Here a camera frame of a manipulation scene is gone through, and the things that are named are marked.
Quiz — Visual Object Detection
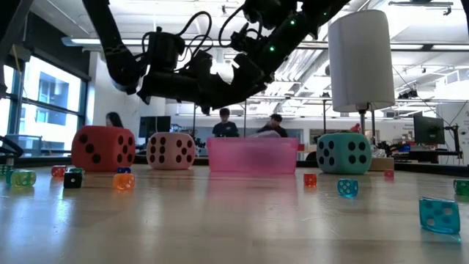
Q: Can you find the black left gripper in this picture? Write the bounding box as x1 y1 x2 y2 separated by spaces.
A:
137 50 225 115

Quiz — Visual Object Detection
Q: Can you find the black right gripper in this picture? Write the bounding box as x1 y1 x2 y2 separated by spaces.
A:
225 51 274 108

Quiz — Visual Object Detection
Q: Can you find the large pink foam die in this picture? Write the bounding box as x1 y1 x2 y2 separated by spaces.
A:
146 132 196 170

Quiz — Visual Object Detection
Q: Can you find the large teal foam die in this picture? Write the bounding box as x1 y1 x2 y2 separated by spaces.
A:
316 132 373 175

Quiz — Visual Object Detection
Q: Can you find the large red foam die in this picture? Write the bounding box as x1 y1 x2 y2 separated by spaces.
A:
71 125 136 173

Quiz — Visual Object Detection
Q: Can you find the small cyan translucent die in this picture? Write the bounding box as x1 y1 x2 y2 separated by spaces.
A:
418 197 461 235
337 178 359 199

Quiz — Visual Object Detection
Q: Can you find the small black die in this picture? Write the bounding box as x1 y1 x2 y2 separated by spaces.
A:
63 172 84 190

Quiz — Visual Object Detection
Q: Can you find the small yellow-green translucent die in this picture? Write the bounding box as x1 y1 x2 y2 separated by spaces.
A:
10 169 37 188

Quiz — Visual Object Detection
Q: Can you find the person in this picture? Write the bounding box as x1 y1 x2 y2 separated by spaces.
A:
212 107 241 139
256 113 289 139
105 111 125 129

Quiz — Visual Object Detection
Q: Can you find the pink translucent plastic bin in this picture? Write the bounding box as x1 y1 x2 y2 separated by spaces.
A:
206 136 300 175

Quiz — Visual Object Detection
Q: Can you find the black computer monitor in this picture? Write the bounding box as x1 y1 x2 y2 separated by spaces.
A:
138 115 172 139
413 115 446 146

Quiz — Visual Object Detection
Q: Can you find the small orange translucent die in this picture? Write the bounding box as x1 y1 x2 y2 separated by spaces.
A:
112 173 136 192

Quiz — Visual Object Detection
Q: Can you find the white shade table lamp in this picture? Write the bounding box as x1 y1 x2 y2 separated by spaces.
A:
328 10 396 172

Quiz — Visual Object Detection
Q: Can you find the background office desk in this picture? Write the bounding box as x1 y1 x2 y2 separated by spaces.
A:
395 148 463 164

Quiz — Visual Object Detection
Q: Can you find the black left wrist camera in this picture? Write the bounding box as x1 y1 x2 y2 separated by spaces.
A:
145 26 187 73

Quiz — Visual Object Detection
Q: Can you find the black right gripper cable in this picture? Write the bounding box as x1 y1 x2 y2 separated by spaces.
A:
218 5 254 48

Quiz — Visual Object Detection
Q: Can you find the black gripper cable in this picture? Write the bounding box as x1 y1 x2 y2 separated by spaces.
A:
218 5 254 48
141 10 214 63

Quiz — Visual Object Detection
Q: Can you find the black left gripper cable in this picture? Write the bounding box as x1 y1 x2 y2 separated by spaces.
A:
141 10 214 63

